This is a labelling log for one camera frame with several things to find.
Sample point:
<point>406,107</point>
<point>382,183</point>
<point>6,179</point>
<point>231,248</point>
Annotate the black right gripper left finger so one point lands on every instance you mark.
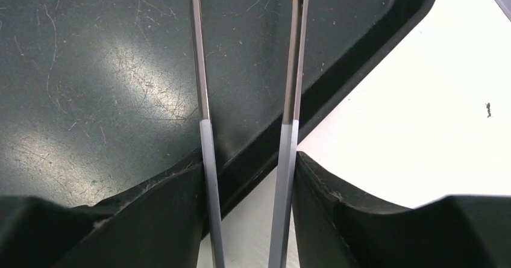
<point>156,224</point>

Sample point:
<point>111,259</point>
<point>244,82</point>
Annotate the black serving tray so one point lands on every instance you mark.
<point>100,95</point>

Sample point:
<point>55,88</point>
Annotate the metal serving tongs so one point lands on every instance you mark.
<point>288,137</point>

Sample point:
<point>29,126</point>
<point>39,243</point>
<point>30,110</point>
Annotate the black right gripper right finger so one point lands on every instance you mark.
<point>340,225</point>

